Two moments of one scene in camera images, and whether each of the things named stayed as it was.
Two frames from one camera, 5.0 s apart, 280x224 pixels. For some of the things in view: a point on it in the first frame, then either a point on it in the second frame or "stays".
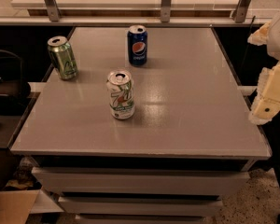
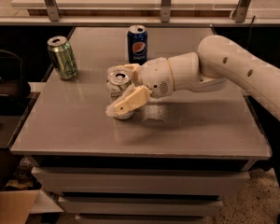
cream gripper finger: x=259 y=36 to x=133 y=68
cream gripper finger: x=273 y=93 to x=133 y=96
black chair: x=7 y=87 stays
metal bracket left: x=50 y=2 stays
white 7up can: x=120 y=84 stays
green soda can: x=63 y=57 stays
